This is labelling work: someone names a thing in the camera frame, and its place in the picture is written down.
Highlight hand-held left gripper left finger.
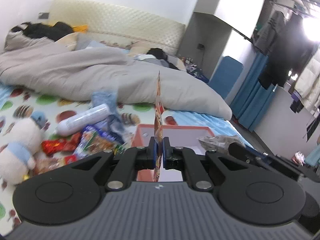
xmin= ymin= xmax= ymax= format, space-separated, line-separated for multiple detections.
xmin=65 ymin=136 xmax=163 ymax=192

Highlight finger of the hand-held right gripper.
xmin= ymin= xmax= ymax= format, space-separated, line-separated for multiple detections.
xmin=229 ymin=142 xmax=270 ymax=167

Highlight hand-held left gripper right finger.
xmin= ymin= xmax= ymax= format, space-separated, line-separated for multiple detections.
xmin=162 ymin=137 xmax=253 ymax=191

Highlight pink cardboard box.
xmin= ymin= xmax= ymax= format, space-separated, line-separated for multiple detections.
xmin=131 ymin=124 xmax=215 ymax=182

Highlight orange snack packet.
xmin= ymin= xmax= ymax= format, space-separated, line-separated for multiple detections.
xmin=153 ymin=70 xmax=165 ymax=182

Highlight blue snack packet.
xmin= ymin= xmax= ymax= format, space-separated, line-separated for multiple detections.
xmin=84 ymin=114 xmax=130 ymax=143

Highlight red snack packet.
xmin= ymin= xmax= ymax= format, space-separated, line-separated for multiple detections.
xmin=41 ymin=132 xmax=83 ymax=154

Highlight pink clothes pile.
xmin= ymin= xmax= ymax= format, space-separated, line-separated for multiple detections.
xmin=291 ymin=151 xmax=306 ymax=165

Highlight blue curtain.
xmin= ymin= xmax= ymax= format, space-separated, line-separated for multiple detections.
xmin=230 ymin=52 xmax=277 ymax=132

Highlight clear blue plastic bag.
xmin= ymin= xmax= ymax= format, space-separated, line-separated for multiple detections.
xmin=90 ymin=90 xmax=119 ymax=114

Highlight blue padded board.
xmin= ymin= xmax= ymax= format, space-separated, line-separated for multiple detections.
xmin=209 ymin=56 xmax=244 ymax=100

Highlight white cylindrical bottle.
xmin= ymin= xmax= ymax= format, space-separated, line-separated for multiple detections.
xmin=55 ymin=104 xmax=111 ymax=137

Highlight dark blue cloth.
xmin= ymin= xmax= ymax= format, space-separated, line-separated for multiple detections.
xmin=186 ymin=64 xmax=210 ymax=83

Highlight white hanging jacket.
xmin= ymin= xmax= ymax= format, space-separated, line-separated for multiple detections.
xmin=295 ymin=55 xmax=320 ymax=110

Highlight white cloth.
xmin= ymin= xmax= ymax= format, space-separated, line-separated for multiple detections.
xmin=134 ymin=54 xmax=163 ymax=65

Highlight grey duvet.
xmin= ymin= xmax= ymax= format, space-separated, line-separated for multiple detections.
xmin=0 ymin=36 xmax=233 ymax=120

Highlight black garment on pillow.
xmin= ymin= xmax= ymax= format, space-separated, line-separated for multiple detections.
xmin=146 ymin=47 xmax=179 ymax=69

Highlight brown snack packet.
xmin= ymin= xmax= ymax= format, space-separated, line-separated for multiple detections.
xmin=34 ymin=155 xmax=78 ymax=175

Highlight beige pillow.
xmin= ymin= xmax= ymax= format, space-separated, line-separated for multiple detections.
xmin=126 ymin=41 xmax=187 ymax=70

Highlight dark hanging clothes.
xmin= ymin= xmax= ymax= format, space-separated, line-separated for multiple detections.
xmin=252 ymin=9 xmax=318 ymax=89

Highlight cream padded headboard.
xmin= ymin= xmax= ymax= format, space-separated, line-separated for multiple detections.
xmin=49 ymin=0 xmax=186 ymax=55

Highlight white plush toy blue scarf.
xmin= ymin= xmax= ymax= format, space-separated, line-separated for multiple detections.
xmin=0 ymin=111 xmax=52 ymax=184

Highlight cream and grey pillow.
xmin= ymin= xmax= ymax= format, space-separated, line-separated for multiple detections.
xmin=56 ymin=32 xmax=105 ymax=52

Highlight grey wardrobe cabinet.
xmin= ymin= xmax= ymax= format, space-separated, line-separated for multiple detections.
xmin=176 ymin=0 xmax=269 ymax=80

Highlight fruit print bedsheet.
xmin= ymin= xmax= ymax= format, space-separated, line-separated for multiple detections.
xmin=0 ymin=84 xmax=180 ymax=233

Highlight black clothing pile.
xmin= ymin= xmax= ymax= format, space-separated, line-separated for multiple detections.
xmin=11 ymin=21 xmax=75 ymax=42

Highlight metal clothes rail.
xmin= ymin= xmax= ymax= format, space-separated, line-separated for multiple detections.
xmin=231 ymin=29 xmax=269 ymax=55

